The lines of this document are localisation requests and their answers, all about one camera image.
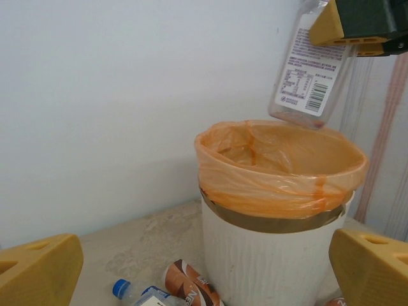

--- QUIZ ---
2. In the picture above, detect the clear bottle red white label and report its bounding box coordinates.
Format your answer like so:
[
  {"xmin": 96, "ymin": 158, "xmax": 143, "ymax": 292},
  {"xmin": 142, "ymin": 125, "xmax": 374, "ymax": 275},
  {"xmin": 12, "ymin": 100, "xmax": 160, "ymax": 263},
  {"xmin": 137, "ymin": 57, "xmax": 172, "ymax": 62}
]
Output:
[{"xmin": 266, "ymin": 0, "xmax": 358, "ymax": 131}]

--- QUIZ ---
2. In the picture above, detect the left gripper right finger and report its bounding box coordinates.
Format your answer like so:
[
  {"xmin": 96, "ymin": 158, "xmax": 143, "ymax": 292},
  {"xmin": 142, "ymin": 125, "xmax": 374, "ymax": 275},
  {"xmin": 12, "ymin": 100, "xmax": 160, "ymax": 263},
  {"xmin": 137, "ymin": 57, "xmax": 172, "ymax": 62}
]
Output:
[{"xmin": 328, "ymin": 228, "xmax": 408, "ymax": 306}]

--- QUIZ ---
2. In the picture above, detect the corrugated translucent side panel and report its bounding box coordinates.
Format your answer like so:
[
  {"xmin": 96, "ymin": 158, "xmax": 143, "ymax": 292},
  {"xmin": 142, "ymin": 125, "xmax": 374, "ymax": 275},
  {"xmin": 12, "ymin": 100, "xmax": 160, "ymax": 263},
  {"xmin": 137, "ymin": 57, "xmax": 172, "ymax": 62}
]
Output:
[{"xmin": 342, "ymin": 54, "xmax": 408, "ymax": 243}]

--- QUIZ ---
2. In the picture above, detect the clear bottle blue Pepsi label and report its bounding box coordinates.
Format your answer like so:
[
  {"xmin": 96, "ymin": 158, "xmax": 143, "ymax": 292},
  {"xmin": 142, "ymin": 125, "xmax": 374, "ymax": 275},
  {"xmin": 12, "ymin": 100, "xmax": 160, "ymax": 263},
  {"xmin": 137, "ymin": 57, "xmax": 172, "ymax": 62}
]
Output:
[{"xmin": 111, "ymin": 278, "xmax": 189, "ymax": 306}]

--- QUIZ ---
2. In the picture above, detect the orange plastic bin liner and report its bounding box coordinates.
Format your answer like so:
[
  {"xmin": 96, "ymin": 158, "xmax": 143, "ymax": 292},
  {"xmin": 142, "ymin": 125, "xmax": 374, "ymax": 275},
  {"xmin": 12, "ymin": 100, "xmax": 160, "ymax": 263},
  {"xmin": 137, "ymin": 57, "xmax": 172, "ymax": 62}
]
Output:
[{"xmin": 194, "ymin": 119, "xmax": 370, "ymax": 221}]

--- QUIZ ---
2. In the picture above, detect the brown coffee bottle white cap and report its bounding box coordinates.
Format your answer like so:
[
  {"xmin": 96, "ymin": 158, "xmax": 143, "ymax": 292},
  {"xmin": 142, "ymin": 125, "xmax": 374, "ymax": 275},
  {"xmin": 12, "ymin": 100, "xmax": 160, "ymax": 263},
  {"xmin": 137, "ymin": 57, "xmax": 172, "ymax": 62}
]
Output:
[
  {"xmin": 323, "ymin": 295, "xmax": 347, "ymax": 306},
  {"xmin": 162, "ymin": 258, "xmax": 224, "ymax": 306}
]

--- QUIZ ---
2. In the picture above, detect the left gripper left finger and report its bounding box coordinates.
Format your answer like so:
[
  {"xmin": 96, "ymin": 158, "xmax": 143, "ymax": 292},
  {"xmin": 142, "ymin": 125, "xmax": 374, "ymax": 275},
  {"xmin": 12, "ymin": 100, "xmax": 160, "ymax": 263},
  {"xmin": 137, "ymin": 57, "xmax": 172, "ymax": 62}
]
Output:
[{"xmin": 0, "ymin": 233, "xmax": 84, "ymax": 306}]

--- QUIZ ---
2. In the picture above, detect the white ribbed waste bin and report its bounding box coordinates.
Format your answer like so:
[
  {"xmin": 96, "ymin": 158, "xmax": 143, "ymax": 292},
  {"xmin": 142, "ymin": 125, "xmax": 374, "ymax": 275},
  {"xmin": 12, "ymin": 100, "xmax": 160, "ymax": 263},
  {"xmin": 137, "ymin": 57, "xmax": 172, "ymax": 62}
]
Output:
[{"xmin": 200, "ymin": 187, "xmax": 355, "ymax": 306}]

